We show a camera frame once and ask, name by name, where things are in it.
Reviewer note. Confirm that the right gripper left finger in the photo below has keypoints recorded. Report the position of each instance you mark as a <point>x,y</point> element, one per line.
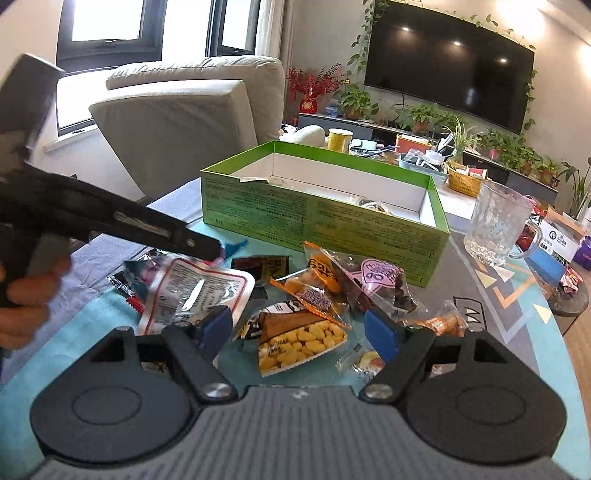
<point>194,347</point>

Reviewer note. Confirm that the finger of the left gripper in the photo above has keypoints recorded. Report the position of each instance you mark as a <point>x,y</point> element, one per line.
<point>229,250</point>
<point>152,221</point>

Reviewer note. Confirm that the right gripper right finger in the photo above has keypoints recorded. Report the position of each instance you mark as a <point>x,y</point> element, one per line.
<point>404,351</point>

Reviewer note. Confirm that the black red spicy snack packet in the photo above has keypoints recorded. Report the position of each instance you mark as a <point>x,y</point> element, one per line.
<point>263,268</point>

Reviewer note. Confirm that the clear nut packet pink label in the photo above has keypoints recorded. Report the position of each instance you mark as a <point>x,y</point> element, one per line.
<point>447,322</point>

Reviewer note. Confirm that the white cartoon snack pouch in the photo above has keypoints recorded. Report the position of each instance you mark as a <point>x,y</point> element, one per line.
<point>187,290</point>

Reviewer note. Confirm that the pink label dried fruit packet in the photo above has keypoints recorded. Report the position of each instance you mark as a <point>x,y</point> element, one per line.
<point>369,283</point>

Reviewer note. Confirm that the blue orange sausage packet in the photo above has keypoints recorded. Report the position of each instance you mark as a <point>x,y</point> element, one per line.
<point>133,280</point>

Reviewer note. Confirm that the yellow broad bean packet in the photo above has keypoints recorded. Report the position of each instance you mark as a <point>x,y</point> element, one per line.
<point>288,336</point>

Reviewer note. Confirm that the orange peanut snack packet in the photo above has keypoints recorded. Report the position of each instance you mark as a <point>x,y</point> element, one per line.
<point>317,287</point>

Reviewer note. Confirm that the clear packet yellow purple candy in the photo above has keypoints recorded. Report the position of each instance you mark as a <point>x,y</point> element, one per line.
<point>362,360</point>

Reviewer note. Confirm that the person's left hand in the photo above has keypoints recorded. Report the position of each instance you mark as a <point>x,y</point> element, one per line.
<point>31,297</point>

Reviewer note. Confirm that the teal patterned table mat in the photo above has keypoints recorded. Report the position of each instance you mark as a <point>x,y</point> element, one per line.
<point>506,300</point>

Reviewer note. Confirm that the beige sofa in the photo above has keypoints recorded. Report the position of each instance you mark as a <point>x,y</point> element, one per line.
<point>166,122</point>

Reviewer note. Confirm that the green cardboard box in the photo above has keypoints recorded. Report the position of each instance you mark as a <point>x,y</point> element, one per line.
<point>288,194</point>

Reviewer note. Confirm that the white round coffee table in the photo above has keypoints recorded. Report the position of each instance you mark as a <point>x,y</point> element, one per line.
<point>458,208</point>

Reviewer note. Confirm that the yellow tin can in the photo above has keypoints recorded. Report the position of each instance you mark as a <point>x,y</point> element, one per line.
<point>339,140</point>

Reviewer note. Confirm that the clear glass mug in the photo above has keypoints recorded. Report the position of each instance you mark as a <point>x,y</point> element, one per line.
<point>499,218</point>

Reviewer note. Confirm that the yellow woven basket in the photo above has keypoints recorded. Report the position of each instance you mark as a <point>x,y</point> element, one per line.
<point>463,183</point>

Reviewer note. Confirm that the blue plastic tray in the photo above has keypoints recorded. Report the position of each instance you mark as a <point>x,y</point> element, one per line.
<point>420,165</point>

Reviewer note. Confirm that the red flower arrangement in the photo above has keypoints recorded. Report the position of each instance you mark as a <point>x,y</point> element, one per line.
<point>311,85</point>

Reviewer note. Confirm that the white blue carton box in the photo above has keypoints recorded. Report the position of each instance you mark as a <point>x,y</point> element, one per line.
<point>554,254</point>

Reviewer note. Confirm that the dark tv cabinet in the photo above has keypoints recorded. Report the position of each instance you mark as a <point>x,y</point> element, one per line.
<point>389,136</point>

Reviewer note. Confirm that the orange box on cabinet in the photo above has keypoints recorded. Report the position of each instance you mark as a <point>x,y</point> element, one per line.
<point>406,143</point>

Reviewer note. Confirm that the black wall television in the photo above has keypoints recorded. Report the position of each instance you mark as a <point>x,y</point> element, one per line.
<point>452,62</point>

